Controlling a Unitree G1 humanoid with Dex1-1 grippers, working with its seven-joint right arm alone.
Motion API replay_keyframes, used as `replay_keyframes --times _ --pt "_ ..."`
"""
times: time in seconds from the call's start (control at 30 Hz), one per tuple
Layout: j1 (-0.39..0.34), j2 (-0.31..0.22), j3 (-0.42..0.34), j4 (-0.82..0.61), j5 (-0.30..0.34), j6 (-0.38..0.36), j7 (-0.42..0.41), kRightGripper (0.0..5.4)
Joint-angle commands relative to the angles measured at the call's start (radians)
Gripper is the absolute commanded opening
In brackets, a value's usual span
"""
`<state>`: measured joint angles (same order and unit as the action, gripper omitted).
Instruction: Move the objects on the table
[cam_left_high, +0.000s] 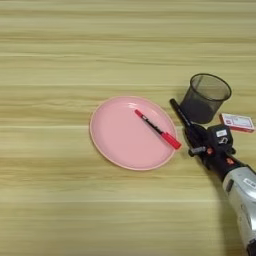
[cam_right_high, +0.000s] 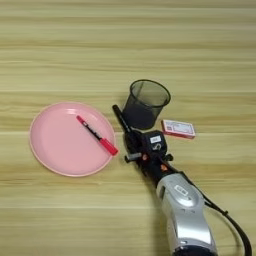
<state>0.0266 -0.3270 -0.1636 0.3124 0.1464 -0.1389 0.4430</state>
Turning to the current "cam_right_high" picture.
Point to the black marker pen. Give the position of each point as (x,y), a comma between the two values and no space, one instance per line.
(120,118)

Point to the red marker pen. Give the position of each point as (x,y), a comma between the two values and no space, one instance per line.
(98,136)

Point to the small black box white label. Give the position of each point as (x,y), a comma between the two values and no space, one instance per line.
(154,140)

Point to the black mesh pen cup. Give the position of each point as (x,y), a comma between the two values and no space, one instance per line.
(150,93)

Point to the red white card box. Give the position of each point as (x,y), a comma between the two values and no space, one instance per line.
(178,128)

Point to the pink round plate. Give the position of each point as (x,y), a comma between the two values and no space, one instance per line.
(63,143)

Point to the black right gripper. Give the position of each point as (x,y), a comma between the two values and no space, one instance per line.
(151,163)

